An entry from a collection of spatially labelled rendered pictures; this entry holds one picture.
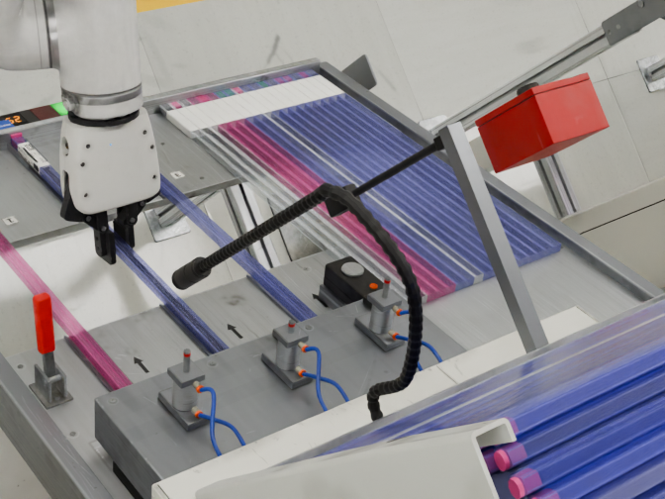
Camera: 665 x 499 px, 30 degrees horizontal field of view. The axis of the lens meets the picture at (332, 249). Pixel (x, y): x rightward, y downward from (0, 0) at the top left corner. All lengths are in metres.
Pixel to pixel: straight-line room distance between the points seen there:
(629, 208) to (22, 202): 1.36
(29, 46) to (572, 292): 0.65
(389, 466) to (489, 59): 2.41
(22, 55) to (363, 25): 1.63
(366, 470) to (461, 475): 0.08
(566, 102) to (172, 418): 1.07
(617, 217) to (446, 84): 0.59
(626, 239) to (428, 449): 1.94
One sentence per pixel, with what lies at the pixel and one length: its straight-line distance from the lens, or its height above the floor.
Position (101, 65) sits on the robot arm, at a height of 1.06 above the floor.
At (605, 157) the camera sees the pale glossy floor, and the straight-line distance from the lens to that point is 3.13.
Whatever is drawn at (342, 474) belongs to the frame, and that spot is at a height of 1.59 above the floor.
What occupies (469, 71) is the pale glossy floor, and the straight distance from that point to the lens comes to 2.95.
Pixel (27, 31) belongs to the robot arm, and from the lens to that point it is 1.27.
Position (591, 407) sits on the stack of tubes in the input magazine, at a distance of 0.71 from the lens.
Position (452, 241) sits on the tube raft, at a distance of 1.46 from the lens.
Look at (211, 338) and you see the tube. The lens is 1.26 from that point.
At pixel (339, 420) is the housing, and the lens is 1.08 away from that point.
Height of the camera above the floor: 2.17
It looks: 57 degrees down
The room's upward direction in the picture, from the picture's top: 62 degrees clockwise
